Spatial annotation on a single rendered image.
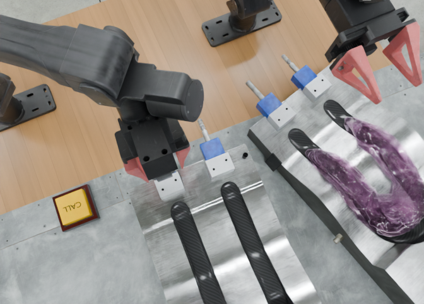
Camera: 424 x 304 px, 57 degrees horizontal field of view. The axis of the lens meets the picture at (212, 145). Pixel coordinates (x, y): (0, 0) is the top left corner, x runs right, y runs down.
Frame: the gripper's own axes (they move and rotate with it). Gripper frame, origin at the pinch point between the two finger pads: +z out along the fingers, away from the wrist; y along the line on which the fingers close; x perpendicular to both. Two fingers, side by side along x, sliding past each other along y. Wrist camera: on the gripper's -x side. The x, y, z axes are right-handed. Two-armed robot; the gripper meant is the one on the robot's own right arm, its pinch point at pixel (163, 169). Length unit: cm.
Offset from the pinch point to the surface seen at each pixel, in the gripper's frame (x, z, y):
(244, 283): -15.4, 20.8, 6.3
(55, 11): 150, 30, -22
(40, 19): 149, 31, -31
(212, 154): 6.5, 8.3, 10.1
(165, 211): 1.2, 12.9, -2.7
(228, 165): 2.9, 8.9, 12.1
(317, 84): 13.3, 6.9, 38.0
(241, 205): -2.5, 15.9, 11.9
